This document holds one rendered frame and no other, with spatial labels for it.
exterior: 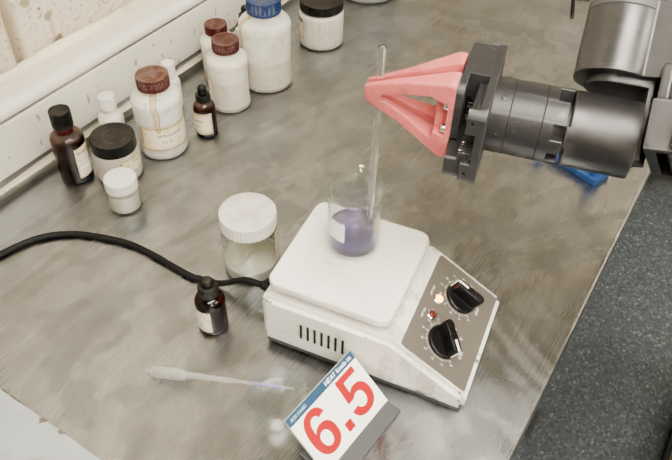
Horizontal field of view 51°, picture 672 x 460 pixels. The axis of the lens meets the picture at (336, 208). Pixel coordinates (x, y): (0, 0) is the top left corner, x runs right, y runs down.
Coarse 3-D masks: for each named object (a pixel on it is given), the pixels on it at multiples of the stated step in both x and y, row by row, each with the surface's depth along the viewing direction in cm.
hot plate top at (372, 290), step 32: (320, 224) 69; (384, 224) 70; (288, 256) 66; (320, 256) 66; (384, 256) 66; (416, 256) 67; (288, 288) 64; (320, 288) 64; (352, 288) 64; (384, 288) 64; (384, 320) 61
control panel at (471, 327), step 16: (432, 272) 68; (448, 272) 69; (432, 288) 67; (480, 288) 70; (432, 304) 66; (448, 304) 67; (416, 320) 64; (432, 320) 65; (464, 320) 67; (480, 320) 68; (416, 336) 63; (464, 336) 66; (480, 336) 67; (416, 352) 62; (432, 352) 63; (464, 352) 65; (448, 368) 63; (464, 368) 64; (464, 384) 63
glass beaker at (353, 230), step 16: (336, 176) 64; (352, 176) 65; (368, 176) 65; (336, 192) 65; (352, 192) 66; (384, 192) 63; (336, 208) 62; (352, 208) 61; (368, 208) 61; (336, 224) 63; (352, 224) 63; (368, 224) 63; (336, 240) 65; (352, 240) 64; (368, 240) 64; (336, 256) 66; (352, 256) 65; (368, 256) 66
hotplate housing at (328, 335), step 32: (416, 288) 66; (288, 320) 66; (320, 320) 64; (352, 320) 63; (320, 352) 67; (352, 352) 65; (384, 352) 63; (480, 352) 67; (416, 384) 64; (448, 384) 63
